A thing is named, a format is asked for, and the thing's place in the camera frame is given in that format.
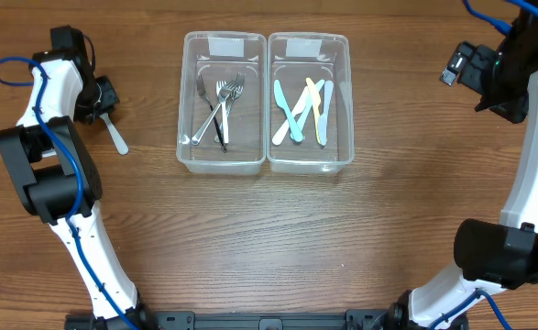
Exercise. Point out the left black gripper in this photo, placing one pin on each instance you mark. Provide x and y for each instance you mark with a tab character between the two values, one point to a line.
105	97

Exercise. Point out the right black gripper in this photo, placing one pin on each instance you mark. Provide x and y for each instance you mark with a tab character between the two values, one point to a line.
487	98

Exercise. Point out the white plastic fork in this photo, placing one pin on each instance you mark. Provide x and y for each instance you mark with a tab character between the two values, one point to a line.
119	143

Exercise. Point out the pale blue plastic knife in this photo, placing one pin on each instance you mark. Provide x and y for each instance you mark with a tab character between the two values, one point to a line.
307	110

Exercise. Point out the teal plastic knife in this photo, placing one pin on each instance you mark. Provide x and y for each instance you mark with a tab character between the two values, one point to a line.
288	112

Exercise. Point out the yellow plastic knife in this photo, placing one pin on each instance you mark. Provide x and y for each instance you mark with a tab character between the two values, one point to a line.
316	99

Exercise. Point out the white plastic knife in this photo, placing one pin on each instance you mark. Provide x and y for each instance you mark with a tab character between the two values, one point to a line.
281	132

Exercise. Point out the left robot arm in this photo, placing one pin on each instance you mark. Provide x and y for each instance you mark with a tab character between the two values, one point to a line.
56	179

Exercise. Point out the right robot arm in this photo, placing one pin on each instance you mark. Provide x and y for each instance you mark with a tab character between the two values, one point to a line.
489	258

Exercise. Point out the left clear plastic container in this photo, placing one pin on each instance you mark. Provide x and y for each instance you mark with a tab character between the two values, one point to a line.
209	57

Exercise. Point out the clear plastic container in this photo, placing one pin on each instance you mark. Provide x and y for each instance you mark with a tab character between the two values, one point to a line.
294	57
209	57

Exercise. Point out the right clear plastic container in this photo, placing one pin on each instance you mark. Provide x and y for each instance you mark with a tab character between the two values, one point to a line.
294	57

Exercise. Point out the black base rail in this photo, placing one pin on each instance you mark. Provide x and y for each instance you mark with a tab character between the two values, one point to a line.
353	319

